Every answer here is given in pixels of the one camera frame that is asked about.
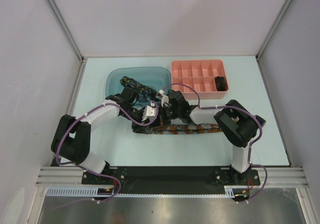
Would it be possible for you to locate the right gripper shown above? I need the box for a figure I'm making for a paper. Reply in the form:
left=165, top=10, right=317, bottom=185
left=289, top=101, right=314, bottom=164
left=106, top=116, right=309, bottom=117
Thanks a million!
left=149, top=104, right=181, bottom=129

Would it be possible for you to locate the orange floral tie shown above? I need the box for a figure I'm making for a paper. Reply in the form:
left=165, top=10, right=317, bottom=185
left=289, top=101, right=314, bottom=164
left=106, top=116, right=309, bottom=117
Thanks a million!
left=132, top=124, right=222, bottom=135

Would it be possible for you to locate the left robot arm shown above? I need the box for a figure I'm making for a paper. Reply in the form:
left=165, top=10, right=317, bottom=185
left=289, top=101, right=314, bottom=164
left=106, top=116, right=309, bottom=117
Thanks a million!
left=51, top=87, right=159, bottom=184

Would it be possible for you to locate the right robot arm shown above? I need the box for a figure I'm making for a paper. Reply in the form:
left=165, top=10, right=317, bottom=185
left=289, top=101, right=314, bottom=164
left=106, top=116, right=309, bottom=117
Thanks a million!
left=152, top=90, right=266, bottom=184

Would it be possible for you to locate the navy yellow patterned tie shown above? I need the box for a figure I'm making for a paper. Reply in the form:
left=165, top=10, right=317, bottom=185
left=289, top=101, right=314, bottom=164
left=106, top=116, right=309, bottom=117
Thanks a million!
left=120, top=76, right=160, bottom=102

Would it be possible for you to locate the teal plastic bin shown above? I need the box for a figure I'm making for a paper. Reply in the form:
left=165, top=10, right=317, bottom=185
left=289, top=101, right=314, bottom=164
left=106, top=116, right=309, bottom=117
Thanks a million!
left=105, top=67, right=172, bottom=96

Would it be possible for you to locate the pink compartment organizer tray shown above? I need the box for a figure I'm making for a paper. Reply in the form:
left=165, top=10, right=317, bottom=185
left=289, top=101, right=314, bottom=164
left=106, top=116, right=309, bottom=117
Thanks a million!
left=171, top=59, right=229, bottom=100

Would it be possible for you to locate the rolled dark tie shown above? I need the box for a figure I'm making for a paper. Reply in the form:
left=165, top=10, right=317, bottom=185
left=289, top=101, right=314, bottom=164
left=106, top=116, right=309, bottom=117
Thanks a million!
left=214, top=76, right=228, bottom=92

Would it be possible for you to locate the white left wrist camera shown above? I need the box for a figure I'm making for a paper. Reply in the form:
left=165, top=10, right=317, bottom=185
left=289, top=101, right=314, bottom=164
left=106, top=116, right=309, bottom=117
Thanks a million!
left=142, top=101, right=158, bottom=122

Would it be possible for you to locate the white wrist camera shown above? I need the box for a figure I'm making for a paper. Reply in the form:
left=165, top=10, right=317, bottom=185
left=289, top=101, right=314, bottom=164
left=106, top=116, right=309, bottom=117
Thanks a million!
left=158, top=89, right=169, bottom=107
left=142, top=101, right=158, bottom=122

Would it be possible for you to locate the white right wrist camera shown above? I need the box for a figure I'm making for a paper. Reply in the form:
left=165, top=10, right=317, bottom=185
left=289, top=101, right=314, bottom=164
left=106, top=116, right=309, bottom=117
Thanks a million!
left=158, top=89, right=169, bottom=107

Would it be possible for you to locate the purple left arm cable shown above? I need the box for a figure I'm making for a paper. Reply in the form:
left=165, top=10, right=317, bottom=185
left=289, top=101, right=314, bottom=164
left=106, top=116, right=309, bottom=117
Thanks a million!
left=54, top=101, right=159, bottom=166

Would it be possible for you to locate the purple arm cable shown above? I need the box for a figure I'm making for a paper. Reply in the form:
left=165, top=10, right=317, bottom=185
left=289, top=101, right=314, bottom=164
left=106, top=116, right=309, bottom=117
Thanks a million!
left=159, top=83, right=270, bottom=204
left=54, top=101, right=159, bottom=166

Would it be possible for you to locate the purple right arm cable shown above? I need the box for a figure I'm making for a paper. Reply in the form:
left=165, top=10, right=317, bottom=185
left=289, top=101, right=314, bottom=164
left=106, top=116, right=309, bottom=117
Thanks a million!
left=159, top=83, right=270, bottom=204

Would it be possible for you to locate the left corner aluminium post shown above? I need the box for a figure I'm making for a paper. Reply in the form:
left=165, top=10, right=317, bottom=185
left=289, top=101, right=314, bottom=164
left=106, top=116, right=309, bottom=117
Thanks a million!
left=37, top=0, right=85, bottom=63

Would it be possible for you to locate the corner aluminium post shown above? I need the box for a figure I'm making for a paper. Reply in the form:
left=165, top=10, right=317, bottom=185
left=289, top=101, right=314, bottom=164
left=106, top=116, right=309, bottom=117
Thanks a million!
left=257, top=0, right=305, bottom=58
left=37, top=0, right=85, bottom=63

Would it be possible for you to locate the white cable duct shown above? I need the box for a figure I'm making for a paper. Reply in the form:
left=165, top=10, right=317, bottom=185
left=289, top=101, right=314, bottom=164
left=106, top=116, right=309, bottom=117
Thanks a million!
left=46, top=186, right=249, bottom=198

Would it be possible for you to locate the aluminium frame rail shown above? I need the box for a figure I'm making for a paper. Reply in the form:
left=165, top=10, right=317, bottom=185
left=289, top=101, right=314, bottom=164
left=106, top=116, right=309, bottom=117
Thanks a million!
left=35, top=166, right=308, bottom=188

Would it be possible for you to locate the right corner aluminium post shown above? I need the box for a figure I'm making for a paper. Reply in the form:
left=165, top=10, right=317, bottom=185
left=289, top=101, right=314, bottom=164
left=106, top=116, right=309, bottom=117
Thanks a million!
left=257, top=0, right=305, bottom=58

